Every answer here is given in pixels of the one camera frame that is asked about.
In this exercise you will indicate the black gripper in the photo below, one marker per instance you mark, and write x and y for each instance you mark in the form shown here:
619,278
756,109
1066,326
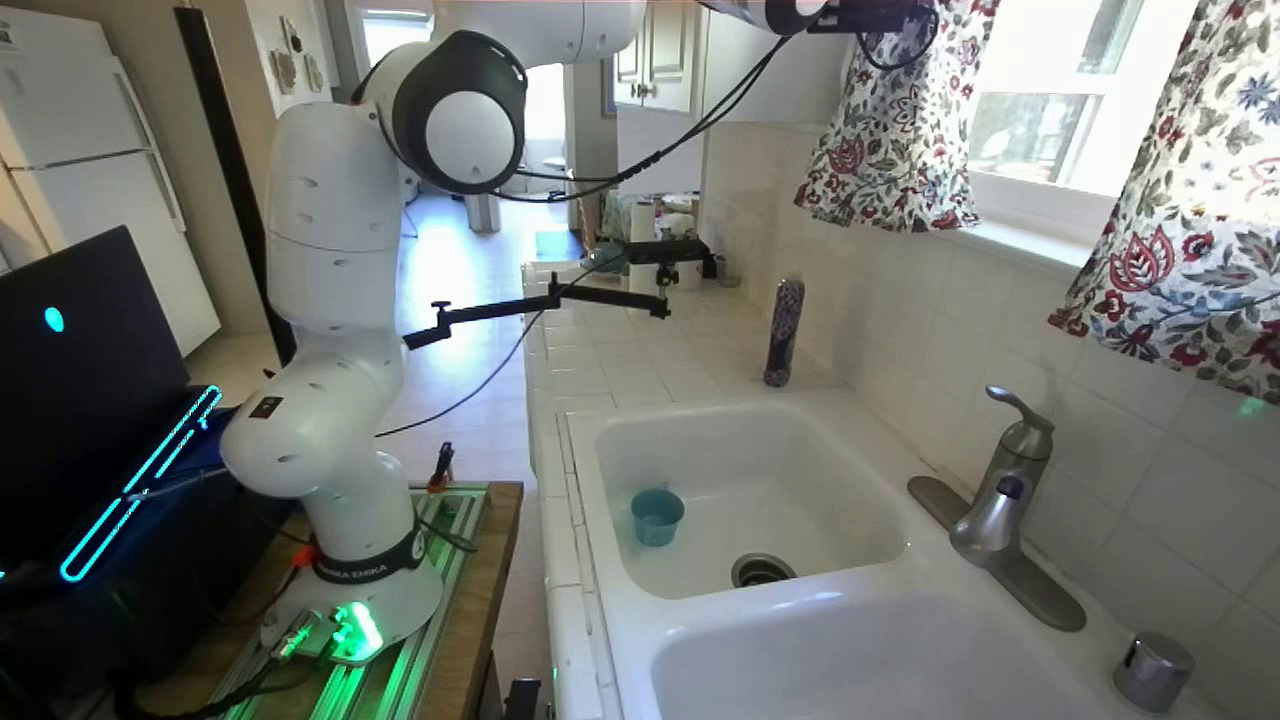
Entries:
864,14

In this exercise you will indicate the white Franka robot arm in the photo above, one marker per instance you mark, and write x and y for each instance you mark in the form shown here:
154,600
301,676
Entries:
333,305

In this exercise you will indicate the white framed window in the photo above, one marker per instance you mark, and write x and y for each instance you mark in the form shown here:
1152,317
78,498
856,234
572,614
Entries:
1052,123

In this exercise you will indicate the purple floral bottle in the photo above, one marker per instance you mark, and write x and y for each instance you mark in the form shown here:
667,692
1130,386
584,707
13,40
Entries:
785,330

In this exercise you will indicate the brushed metal faucet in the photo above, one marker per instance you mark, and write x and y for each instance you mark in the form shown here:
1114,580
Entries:
1004,512

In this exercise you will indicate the blue plastic cup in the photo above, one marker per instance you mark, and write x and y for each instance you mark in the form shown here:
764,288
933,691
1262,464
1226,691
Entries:
658,516

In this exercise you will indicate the metal sink drain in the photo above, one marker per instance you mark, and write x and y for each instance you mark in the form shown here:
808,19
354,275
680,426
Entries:
762,570

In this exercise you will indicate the white double sink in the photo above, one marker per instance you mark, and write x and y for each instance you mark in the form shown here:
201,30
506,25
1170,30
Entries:
785,586

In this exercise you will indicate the black red clamp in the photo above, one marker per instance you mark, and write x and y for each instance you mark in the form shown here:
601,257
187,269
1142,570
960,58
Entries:
441,464

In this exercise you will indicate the chrome sink cap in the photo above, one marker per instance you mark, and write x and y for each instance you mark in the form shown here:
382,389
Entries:
1152,668

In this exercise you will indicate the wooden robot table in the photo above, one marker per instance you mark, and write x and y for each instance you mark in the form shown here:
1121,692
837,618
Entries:
464,614

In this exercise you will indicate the white refrigerator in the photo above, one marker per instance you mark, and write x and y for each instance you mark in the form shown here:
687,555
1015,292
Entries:
95,174

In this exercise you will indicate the black laptop with blue light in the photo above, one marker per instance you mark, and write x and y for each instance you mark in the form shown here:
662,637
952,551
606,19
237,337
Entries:
81,403

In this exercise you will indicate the white wall cabinet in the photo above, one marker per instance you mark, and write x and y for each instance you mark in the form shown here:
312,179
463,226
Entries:
667,64

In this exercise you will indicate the short black camera mount arm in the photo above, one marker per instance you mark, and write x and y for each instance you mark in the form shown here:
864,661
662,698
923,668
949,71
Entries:
662,249

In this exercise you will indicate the long black camera mount arm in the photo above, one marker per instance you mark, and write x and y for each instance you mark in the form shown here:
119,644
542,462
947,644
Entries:
535,305

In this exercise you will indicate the white wall picture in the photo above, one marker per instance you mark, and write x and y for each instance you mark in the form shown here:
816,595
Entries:
287,45

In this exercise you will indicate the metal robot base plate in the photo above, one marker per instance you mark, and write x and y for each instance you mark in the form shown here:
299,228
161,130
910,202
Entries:
400,665

